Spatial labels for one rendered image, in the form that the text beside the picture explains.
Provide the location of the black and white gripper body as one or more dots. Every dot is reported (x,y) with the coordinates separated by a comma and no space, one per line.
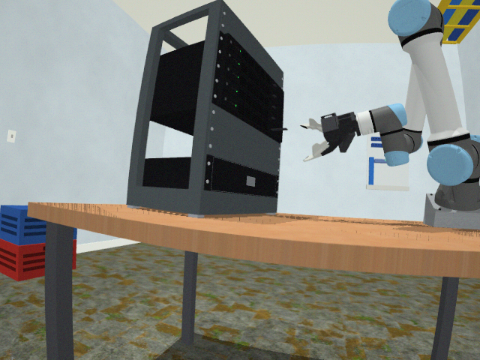
(331,124)

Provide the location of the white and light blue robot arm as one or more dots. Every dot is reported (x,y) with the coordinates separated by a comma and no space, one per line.
(420,26)

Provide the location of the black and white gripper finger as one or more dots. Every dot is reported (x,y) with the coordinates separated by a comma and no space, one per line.
(313,125)
(321,149)

